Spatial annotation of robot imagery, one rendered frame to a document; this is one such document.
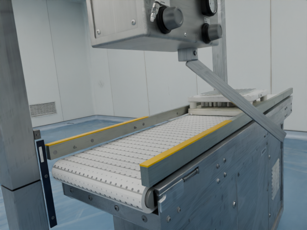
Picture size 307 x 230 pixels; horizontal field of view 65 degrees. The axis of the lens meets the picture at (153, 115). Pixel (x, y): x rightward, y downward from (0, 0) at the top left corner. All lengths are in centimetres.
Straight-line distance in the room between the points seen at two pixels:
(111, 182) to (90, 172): 6
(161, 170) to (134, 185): 5
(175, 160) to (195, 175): 9
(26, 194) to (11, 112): 17
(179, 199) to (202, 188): 9
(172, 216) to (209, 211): 28
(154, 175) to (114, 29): 21
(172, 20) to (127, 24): 6
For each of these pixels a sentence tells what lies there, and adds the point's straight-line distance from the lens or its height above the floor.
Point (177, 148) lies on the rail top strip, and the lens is 42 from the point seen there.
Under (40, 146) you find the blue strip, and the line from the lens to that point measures 56.
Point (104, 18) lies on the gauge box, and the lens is 35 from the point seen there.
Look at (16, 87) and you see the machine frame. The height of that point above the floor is 96.
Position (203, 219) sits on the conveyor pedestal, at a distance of 68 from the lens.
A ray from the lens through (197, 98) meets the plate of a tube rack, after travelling 94.
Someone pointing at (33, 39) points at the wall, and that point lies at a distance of 587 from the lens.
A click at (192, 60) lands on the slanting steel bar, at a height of 98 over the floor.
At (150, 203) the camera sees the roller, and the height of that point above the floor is 77.
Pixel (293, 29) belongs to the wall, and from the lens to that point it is 363.
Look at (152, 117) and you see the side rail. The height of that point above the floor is 83.
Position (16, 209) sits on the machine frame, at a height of 72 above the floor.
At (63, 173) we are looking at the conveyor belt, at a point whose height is 78.
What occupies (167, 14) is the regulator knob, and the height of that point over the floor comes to 103.
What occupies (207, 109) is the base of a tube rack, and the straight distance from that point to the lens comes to 93.
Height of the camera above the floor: 96
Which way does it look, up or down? 9 degrees down
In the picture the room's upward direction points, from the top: 5 degrees counter-clockwise
